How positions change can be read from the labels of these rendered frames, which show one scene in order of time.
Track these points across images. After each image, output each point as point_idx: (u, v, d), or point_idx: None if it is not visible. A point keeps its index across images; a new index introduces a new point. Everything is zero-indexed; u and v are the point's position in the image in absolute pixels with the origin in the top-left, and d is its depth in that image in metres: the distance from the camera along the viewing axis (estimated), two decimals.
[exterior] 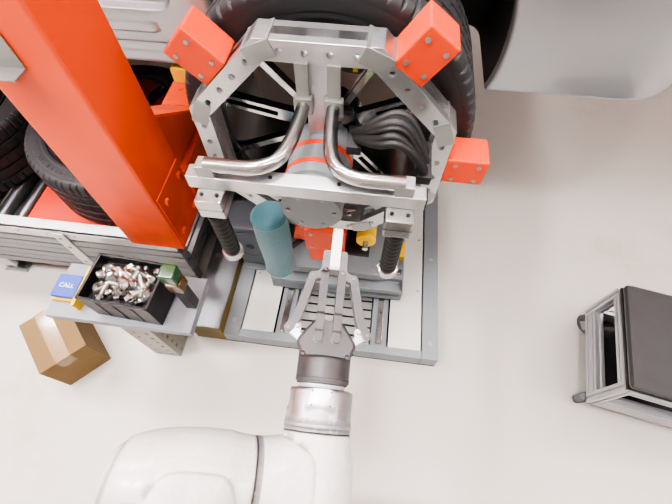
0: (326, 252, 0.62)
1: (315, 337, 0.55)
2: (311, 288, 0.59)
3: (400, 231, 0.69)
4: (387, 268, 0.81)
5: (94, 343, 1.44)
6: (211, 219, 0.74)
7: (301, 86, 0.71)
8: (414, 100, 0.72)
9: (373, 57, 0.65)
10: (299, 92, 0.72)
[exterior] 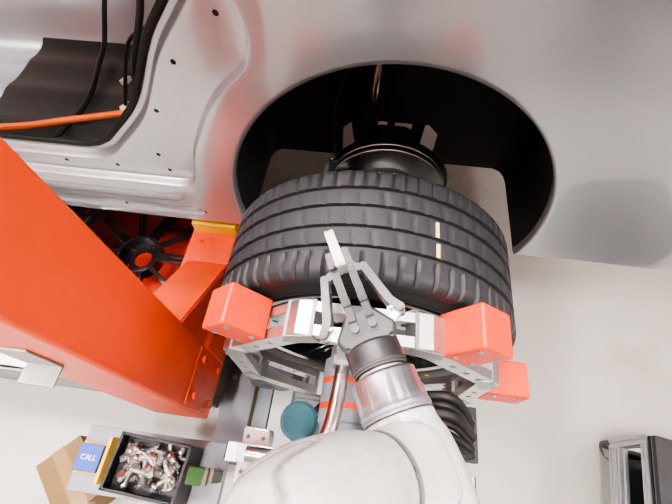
0: (346, 253, 0.63)
1: None
2: (369, 283, 0.60)
3: None
4: None
5: None
6: None
7: (343, 356, 0.69)
8: (459, 370, 0.70)
9: (421, 353, 0.63)
10: (340, 358, 0.71)
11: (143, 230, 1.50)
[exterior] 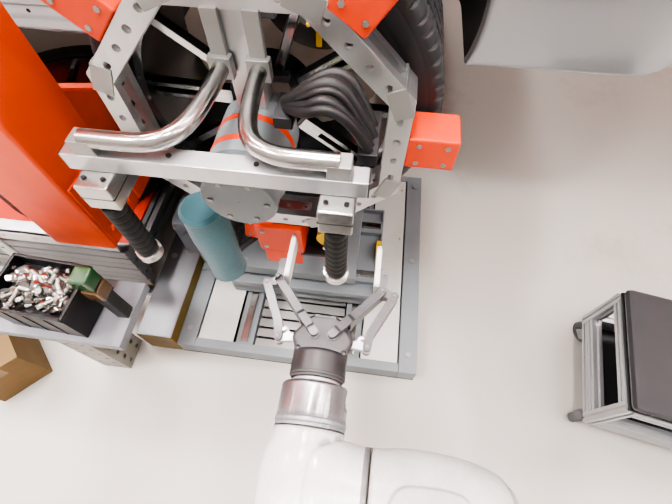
0: (384, 275, 0.61)
1: None
2: None
3: (338, 225, 0.54)
4: (333, 272, 0.65)
5: (31, 354, 1.28)
6: (104, 211, 0.59)
7: (214, 40, 0.56)
8: (358, 58, 0.56)
9: None
10: (213, 48, 0.57)
11: None
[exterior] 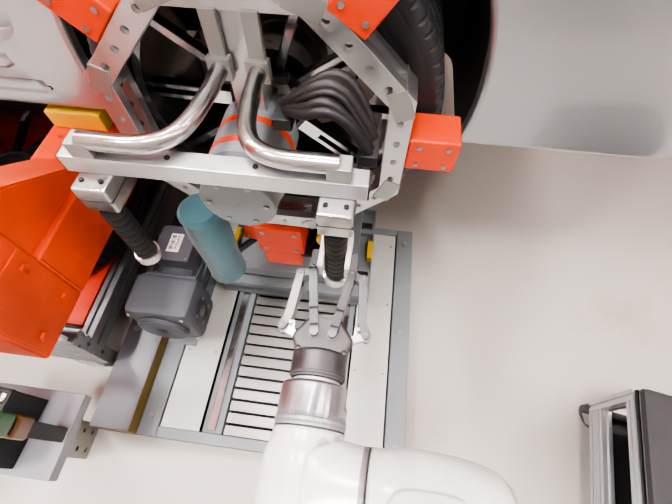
0: (355, 260, 0.62)
1: None
2: (358, 298, 0.60)
3: (338, 228, 0.53)
4: (333, 274, 0.65)
5: None
6: (102, 213, 0.58)
7: (213, 41, 0.55)
8: (358, 59, 0.56)
9: None
10: (212, 49, 0.56)
11: (19, 146, 1.22)
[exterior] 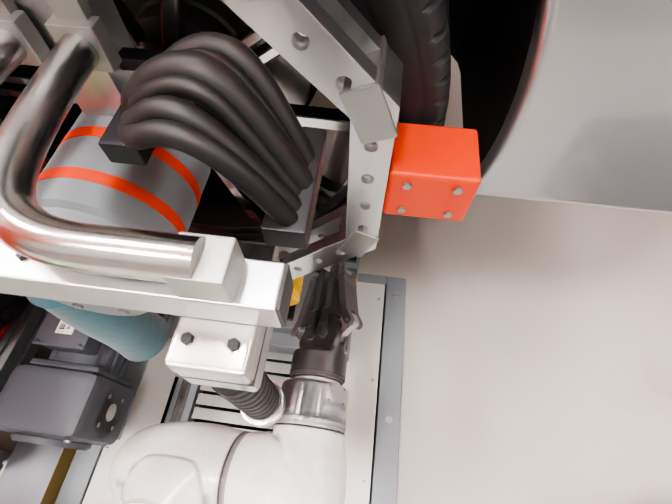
0: None
1: None
2: (350, 289, 0.58)
3: (222, 382, 0.24)
4: (250, 416, 0.36)
5: None
6: None
7: None
8: (274, 18, 0.27)
9: None
10: None
11: None
